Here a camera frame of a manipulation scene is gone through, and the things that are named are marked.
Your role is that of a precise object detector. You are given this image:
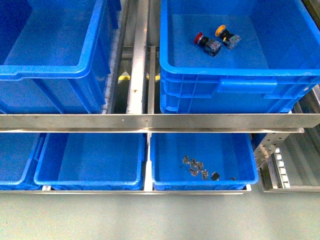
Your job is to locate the red button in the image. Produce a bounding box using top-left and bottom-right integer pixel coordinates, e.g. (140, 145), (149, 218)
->
(194, 32), (222, 57)

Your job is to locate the yellow button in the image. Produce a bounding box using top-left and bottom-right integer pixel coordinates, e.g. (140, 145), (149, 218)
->
(215, 24), (242, 50)

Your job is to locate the lower bin with clips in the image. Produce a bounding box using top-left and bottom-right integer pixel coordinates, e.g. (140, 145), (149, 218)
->
(150, 133), (259, 191)

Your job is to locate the grey metal clips pile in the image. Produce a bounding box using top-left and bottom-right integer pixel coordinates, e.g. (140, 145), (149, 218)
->
(180, 155), (209, 181)

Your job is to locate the small black part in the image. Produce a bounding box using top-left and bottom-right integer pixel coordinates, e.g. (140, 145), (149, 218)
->
(210, 171), (221, 181)

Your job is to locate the blue target bin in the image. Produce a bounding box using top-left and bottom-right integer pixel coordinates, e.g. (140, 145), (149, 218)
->
(159, 0), (320, 114)

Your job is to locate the lower shelf blue bin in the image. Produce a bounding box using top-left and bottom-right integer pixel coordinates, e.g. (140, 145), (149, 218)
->
(33, 133), (146, 191)

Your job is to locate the blue bin far left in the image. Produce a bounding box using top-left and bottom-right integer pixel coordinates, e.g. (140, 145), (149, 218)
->
(0, 0), (122, 114)

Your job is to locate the metal shelf front rail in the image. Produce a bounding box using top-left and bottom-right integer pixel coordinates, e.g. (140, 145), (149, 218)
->
(0, 113), (320, 133)

